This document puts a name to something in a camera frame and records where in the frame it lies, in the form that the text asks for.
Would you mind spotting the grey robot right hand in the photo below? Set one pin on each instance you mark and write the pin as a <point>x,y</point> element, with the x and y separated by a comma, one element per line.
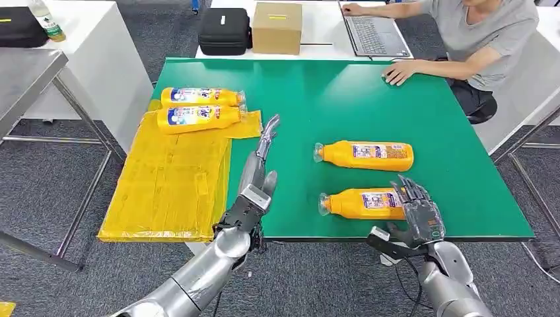
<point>424,218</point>

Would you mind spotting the person's left hand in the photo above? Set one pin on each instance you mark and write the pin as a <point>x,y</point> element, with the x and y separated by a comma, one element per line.
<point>399,72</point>

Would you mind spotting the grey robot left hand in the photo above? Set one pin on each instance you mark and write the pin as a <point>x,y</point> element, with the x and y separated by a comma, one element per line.
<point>253,170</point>

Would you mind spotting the person's right hand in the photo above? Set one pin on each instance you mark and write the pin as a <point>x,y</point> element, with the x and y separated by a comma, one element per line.
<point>352,9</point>

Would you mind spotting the orange drink bottle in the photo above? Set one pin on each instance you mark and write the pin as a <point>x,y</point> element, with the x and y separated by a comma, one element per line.
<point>341,155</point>
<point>192,126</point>
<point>227,99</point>
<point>345,205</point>

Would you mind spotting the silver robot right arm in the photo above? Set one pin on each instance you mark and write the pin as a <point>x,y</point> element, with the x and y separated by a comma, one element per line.
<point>446,284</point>

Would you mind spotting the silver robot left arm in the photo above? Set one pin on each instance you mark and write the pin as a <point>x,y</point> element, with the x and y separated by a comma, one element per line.
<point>210,271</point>

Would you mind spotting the white table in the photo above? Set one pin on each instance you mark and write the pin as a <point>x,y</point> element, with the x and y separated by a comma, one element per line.
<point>323,26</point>

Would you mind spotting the grey laptop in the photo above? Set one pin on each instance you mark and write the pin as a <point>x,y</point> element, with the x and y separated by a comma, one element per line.
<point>376,37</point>

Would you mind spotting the white table leg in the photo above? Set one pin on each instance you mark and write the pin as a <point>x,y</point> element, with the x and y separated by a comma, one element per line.
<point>194,248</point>
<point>386,260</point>

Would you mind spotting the green table mat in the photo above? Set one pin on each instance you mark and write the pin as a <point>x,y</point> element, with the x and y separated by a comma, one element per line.
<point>328,100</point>

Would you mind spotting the brown cardboard box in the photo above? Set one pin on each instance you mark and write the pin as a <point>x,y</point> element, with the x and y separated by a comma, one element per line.
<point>276,30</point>

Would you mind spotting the yellow plastic sheet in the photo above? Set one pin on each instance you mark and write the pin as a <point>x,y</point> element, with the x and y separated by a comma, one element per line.
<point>166,188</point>

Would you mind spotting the person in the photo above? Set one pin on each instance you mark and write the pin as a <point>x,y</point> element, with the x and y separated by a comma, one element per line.
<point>485,35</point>

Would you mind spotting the black stool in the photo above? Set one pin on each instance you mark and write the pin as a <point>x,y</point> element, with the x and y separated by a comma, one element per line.
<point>484,113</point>

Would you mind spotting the white side desk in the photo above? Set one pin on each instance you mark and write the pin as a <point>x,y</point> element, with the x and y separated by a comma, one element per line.
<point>520,105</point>

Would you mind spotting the black zip case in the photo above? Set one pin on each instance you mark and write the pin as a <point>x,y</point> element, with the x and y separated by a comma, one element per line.
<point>224,33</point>

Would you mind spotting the white cabinet desk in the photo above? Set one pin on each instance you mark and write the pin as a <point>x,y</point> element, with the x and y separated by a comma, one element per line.
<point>105,70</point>

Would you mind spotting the steel bench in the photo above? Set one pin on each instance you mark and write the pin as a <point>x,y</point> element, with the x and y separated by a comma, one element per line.
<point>24,78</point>

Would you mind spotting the clear bottle with green label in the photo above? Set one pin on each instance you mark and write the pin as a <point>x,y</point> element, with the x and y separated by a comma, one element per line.
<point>50,24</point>

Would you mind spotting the black bag with yellow mark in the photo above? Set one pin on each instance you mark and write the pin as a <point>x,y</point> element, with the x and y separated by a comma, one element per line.
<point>19,26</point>

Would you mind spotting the yellow scrap on floor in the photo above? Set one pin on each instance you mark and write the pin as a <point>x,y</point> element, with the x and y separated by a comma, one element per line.
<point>6,309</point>

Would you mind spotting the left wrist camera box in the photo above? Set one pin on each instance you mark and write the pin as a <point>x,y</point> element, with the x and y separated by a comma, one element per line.
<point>253,199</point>

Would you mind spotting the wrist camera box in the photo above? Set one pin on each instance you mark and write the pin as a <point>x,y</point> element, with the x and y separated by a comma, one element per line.
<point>253,199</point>
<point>379,236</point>

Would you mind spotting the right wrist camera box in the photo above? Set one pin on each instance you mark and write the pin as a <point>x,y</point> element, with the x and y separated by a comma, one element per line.
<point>379,236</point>

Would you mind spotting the steel table frame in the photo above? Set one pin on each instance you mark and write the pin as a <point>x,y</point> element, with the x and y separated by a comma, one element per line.
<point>527,175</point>

